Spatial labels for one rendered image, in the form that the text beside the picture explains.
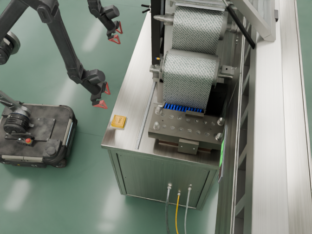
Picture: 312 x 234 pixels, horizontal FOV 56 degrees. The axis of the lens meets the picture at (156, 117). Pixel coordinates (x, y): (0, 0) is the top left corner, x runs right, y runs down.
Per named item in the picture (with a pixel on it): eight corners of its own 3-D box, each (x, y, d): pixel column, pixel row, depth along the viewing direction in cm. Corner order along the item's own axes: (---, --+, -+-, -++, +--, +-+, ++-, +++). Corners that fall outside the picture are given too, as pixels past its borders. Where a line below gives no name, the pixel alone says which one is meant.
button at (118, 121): (114, 116, 171) (114, 114, 169) (126, 118, 170) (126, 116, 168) (111, 126, 167) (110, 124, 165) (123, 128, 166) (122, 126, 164)
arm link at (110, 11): (92, 1, 171) (89, 10, 166) (108, -7, 166) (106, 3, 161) (105, 16, 180) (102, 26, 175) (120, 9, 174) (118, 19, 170)
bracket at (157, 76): (154, 97, 179) (153, 61, 153) (164, 99, 178) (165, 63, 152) (152, 103, 176) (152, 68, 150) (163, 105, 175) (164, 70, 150)
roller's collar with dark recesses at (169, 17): (165, 19, 157) (166, 9, 151) (177, 21, 156) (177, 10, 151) (163, 27, 153) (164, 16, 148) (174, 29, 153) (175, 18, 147)
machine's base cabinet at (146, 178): (173, 6, 372) (178, -67, 300) (224, 13, 364) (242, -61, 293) (120, 198, 235) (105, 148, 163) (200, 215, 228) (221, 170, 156)
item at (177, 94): (162, 102, 161) (163, 80, 146) (205, 109, 159) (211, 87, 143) (162, 103, 161) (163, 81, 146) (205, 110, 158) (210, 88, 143)
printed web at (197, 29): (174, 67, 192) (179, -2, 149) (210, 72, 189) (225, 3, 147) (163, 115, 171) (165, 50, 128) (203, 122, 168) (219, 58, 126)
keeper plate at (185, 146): (178, 148, 158) (179, 138, 149) (196, 151, 157) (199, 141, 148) (177, 152, 157) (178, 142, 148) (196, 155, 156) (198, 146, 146)
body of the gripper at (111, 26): (118, 22, 183) (111, 13, 177) (116, 33, 177) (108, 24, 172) (110, 25, 185) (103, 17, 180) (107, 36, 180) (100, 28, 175)
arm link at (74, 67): (41, -10, 111) (32, 7, 105) (55, -11, 111) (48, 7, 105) (74, 68, 147) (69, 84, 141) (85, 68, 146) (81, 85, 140)
